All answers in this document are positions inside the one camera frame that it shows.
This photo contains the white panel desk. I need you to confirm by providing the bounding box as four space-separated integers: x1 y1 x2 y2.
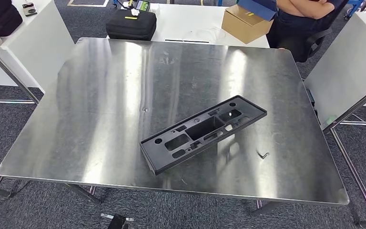
303 12 366 130
0 0 76 95

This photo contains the white table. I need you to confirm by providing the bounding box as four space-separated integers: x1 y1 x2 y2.
107 3 270 49

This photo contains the stainless steel workbench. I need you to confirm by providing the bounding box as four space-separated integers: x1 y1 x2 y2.
0 37 350 217

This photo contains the green screen device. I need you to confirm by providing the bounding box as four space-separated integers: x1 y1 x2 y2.
129 0 151 13

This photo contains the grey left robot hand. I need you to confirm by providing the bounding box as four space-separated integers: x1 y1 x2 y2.
107 214 130 229

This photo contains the black zip case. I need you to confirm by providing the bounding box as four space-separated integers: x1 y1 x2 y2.
105 9 157 41

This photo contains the clear tape strip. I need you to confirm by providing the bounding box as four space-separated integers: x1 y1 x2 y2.
100 213 135 222

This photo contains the brown cardboard box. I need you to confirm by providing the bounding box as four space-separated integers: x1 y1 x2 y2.
221 4 274 45

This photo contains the seated person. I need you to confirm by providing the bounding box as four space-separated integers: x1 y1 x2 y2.
266 0 349 63

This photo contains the blue flat box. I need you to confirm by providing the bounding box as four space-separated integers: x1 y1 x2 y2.
237 0 278 21

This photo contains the black perforated plastic panel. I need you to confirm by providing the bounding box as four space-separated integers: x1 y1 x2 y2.
140 95 268 176

